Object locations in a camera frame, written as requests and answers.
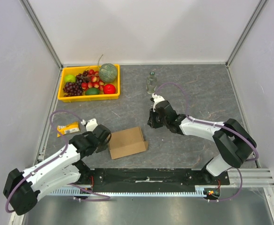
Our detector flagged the brown cardboard box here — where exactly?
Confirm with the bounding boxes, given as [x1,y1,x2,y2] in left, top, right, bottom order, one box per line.
[109,127,149,160]

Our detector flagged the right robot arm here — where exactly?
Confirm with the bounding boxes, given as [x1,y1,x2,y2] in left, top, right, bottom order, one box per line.
[148,95,258,185]

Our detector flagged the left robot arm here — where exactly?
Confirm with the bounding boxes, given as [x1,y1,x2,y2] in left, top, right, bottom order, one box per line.
[3,125,111,216]

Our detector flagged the yellow snack packet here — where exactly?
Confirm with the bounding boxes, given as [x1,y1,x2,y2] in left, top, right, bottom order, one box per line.
[57,121,80,137]

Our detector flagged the clear glass bottle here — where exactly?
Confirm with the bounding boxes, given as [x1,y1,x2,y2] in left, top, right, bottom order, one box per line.
[146,71,157,94]

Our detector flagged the green avocado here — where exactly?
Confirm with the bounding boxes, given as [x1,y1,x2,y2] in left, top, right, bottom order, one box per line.
[85,88,100,96]

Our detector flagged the red tomato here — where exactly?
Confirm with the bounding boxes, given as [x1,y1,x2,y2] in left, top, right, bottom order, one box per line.
[103,84,116,94]

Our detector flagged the dark purple grape bunch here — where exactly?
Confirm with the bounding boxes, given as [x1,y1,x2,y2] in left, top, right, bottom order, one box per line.
[63,82,83,97]

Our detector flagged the red cherry bunch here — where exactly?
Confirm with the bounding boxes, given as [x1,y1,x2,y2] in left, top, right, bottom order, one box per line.
[76,69,105,91]

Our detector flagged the green apple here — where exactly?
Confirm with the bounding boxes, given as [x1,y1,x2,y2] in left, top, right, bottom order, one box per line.
[64,74,76,83]

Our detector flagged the green netted melon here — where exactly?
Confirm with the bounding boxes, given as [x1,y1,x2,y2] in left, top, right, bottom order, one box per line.
[99,63,118,83]

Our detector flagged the yellow plastic bin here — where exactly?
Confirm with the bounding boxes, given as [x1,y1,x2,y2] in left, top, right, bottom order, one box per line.
[58,64,121,103]

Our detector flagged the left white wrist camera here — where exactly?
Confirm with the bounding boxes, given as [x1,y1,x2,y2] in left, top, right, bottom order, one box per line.
[85,118,98,132]

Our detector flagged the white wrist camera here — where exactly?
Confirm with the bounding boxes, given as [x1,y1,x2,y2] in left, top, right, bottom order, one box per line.
[85,118,98,132]
[151,93,165,112]

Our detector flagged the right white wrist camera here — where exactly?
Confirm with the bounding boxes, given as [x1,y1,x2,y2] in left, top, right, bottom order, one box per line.
[151,93,165,112]

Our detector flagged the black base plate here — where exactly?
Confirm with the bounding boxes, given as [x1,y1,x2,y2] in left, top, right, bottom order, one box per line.
[74,168,230,193]

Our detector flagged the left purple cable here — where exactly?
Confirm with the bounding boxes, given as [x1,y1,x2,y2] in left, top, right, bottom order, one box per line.
[5,110,111,213]

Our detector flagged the purple cable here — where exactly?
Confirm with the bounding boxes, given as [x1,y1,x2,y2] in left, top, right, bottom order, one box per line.
[155,82,259,203]
[5,110,111,213]

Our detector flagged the grey slotted cable duct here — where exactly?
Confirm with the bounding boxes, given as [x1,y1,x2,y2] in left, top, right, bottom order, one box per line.
[50,186,209,196]

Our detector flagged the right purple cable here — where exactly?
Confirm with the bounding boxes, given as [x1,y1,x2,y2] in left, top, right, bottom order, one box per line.
[155,82,259,203]

